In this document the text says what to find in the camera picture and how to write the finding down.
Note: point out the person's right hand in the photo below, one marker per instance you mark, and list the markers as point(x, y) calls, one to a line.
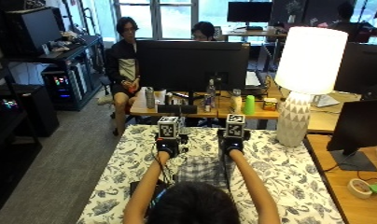
point(234, 144)

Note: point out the person's left hand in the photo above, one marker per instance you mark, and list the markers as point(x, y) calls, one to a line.
point(166, 146)

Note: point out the white marker cube right glove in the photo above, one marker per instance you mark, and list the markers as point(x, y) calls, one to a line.
point(235, 125)

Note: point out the white marker cube glove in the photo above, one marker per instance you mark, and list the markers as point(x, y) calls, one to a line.
point(235, 125)
point(168, 127)

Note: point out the white marker cube left glove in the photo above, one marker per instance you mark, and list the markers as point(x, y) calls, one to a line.
point(168, 127)

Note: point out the long wooden desk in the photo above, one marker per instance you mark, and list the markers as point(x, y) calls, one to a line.
point(226, 113)

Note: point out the grey checked cloth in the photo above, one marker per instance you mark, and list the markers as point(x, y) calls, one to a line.
point(200, 169)

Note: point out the green plastic cup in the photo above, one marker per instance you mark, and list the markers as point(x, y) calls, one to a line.
point(248, 105)

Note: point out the clear bottle with pale contents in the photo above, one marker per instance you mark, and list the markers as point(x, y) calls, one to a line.
point(235, 102)

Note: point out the small yellow box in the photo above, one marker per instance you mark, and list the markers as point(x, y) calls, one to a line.
point(269, 104)

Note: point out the blue floral white tablecloth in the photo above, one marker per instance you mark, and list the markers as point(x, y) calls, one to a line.
point(287, 174)

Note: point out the white cup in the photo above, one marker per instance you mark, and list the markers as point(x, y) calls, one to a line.
point(160, 96)

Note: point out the clear water bottle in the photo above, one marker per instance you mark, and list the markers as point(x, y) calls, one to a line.
point(211, 90)

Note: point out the grey metal tumbler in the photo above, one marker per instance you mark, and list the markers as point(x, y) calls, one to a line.
point(150, 98)

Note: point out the white laptop stand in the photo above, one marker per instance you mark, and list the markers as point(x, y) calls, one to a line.
point(325, 101)

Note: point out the wide black monitor with stand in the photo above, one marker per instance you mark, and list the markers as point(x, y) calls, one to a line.
point(188, 65)

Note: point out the black monitor on square foot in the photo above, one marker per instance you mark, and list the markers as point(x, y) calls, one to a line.
point(361, 124)

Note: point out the white table lamp patterned base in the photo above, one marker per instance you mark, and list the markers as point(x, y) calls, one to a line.
point(311, 59)

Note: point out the roll of beige tape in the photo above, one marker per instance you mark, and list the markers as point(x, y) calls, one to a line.
point(356, 190)

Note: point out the black monitor seen from behind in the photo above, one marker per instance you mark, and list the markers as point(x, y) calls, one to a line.
point(361, 68)

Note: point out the computer tower with coloured lights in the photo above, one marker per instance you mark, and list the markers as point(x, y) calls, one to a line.
point(62, 84)

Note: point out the wooden desk with black edge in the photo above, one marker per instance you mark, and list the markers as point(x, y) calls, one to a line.
point(357, 208)

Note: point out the black shelf desk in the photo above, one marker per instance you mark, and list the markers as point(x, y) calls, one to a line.
point(78, 49)

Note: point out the black monitor by window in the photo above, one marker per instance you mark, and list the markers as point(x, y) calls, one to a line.
point(248, 11)

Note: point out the large black computer case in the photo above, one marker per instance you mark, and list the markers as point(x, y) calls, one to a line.
point(30, 29)

